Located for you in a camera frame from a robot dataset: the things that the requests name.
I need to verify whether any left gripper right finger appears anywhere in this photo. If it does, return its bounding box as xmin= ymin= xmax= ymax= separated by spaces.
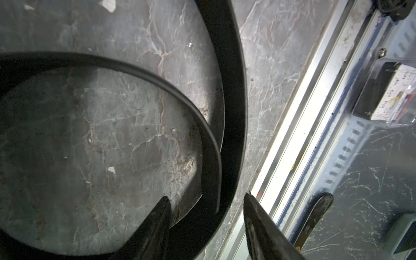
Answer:
xmin=243 ymin=193 xmax=304 ymax=260

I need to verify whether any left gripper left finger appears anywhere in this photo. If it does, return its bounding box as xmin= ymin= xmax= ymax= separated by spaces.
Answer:
xmin=110 ymin=196 xmax=172 ymax=260

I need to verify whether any curled black belt with buckle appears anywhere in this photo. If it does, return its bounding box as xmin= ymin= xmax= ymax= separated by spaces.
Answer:
xmin=1 ymin=1 xmax=248 ymax=260

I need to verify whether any black comb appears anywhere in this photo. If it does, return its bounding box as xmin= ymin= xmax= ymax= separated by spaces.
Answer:
xmin=291 ymin=192 xmax=334 ymax=252

